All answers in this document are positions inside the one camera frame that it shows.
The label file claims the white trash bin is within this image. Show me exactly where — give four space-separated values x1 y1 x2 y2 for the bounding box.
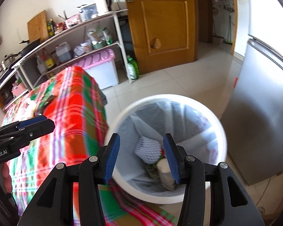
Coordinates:
106 94 228 204

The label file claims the left hand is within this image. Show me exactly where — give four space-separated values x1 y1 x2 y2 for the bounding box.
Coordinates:
0 163 12 194

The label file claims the pink basket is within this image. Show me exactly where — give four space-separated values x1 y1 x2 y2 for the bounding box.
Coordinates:
12 82 26 97

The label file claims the white foam fruit net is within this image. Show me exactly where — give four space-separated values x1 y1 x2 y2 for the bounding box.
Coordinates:
134 136 161 164

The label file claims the plaid tablecloth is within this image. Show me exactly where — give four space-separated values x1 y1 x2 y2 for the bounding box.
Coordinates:
3 66 177 225

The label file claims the steel pot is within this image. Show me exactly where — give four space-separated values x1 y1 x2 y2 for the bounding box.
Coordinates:
0 53 19 73

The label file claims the yellow label oil bottle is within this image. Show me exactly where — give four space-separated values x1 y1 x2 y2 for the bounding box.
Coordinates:
42 48 55 70

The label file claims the silver refrigerator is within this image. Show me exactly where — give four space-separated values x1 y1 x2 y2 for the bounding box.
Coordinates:
221 0 283 185

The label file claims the black frying pan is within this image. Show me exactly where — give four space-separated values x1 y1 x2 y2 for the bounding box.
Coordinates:
19 38 41 57

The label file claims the dark liquid plastic jug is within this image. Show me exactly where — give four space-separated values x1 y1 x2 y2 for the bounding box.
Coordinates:
55 42 73 63

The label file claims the wooden cutting board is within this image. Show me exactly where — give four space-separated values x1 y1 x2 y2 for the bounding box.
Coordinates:
27 10 49 43

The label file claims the pink lid storage box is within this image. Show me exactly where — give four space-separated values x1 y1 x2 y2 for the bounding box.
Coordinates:
73 49 119 90

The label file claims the green bottle on floor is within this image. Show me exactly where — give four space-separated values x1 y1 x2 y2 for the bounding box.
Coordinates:
127 56 139 80

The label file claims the pink utensil box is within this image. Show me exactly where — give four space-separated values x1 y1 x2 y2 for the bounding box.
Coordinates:
65 14 82 29

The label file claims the white metal shelf rack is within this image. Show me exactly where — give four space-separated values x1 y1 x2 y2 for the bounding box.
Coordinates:
0 9 133 112

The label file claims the clear plastic container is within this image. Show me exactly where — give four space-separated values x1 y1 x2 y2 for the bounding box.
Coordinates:
80 4 98 21

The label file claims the white electric kettle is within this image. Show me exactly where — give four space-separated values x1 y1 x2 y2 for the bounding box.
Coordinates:
95 0 112 15

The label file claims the wooden door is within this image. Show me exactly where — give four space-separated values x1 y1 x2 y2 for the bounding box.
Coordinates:
126 0 198 74

